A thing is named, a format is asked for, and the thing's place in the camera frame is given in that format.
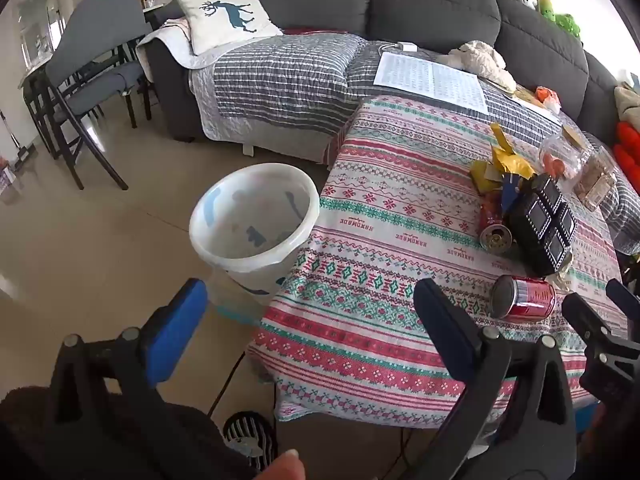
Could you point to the white paper sheet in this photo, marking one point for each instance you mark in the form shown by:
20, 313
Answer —
430, 80

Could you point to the blue wrapper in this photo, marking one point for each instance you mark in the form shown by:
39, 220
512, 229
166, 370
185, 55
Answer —
511, 192

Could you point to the white charger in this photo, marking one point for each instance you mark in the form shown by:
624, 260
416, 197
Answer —
407, 46

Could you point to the clear bag of nuts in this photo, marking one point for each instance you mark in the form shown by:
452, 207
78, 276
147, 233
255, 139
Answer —
595, 180

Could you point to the clear plastic storage tub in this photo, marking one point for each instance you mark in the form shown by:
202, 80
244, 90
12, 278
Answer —
235, 300

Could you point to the yellow green plush toy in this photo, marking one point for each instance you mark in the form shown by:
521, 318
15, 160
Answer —
546, 6

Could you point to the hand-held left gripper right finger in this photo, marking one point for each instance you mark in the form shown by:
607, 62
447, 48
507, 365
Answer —
445, 330

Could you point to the beige plush toy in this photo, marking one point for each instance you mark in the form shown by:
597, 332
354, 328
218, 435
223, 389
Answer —
480, 60

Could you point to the striped black white slipper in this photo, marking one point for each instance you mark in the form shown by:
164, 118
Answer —
245, 435

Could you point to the white plastic bin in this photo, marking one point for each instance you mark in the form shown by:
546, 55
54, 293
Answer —
252, 210

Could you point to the grey sofa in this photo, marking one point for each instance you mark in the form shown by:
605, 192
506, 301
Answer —
430, 5

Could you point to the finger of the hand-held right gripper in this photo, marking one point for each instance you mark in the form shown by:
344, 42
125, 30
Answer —
587, 320
625, 294

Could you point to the dining table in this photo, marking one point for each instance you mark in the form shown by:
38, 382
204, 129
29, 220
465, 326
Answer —
35, 67

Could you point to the yellow foil wrapper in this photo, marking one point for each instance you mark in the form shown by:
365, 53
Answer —
515, 162

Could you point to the floor mop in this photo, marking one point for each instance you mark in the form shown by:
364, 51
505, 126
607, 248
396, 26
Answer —
20, 152

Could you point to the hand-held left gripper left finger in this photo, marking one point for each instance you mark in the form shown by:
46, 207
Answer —
175, 330

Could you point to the white deer print pillow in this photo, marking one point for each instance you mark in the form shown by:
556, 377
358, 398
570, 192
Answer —
225, 17

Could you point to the colourful packet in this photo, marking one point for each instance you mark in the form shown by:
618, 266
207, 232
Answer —
4, 172

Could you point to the black studded box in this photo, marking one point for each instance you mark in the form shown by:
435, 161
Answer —
542, 225

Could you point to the red orange cushion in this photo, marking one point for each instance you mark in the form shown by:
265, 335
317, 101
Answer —
629, 147

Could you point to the patterned tablecloth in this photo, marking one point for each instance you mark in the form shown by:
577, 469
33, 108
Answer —
390, 240

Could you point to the red drink can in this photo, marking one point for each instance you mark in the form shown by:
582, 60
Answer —
494, 232
525, 300

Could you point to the grey striped quilt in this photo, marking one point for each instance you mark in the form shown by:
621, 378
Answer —
280, 75

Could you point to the orange white toy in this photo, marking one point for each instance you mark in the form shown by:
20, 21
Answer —
548, 99

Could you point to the person's left hand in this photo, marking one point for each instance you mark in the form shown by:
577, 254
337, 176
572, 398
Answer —
286, 467

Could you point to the clear plastic container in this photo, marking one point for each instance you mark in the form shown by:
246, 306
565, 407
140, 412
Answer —
562, 157

